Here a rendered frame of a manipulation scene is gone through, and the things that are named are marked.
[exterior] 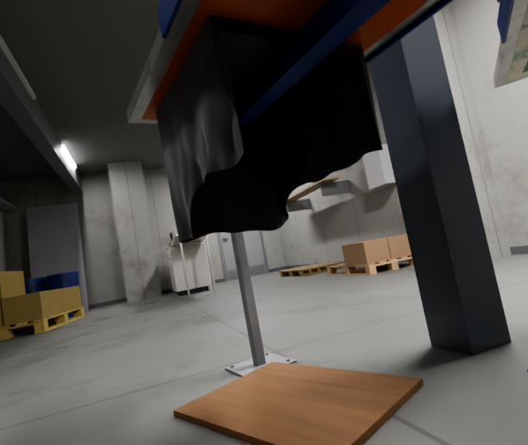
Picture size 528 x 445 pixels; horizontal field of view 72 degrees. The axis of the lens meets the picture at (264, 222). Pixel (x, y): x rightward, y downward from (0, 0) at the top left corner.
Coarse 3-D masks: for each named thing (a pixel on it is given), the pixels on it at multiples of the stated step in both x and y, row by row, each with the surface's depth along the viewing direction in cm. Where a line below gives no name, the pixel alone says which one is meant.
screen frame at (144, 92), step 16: (192, 0) 71; (432, 0) 85; (176, 16) 74; (416, 16) 90; (160, 32) 82; (176, 32) 79; (160, 48) 84; (176, 48) 85; (368, 48) 101; (160, 64) 91; (144, 80) 98; (160, 80) 98; (144, 96) 105; (128, 112) 118; (144, 112) 115
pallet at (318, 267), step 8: (312, 264) 700; (320, 264) 646; (328, 264) 598; (336, 264) 610; (280, 272) 669; (288, 272) 667; (296, 272) 627; (304, 272) 586; (312, 272) 591; (320, 272) 597
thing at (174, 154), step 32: (192, 64) 86; (224, 64) 75; (192, 96) 89; (224, 96) 76; (160, 128) 113; (192, 128) 93; (224, 128) 79; (192, 160) 97; (224, 160) 80; (192, 192) 99
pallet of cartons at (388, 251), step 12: (372, 240) 425; (384, 240) 430; (396, 240) 434; (348, 252) 454; (360, 252) 428; (372, 252) 423; (384, 252) 428; (396, 252) 432; (408, 252) 436; (348, 264) 458; (360, 264) 432; (372, 264) 417; (384, 264) 422; (396, 264) 426; (408, 264) 443
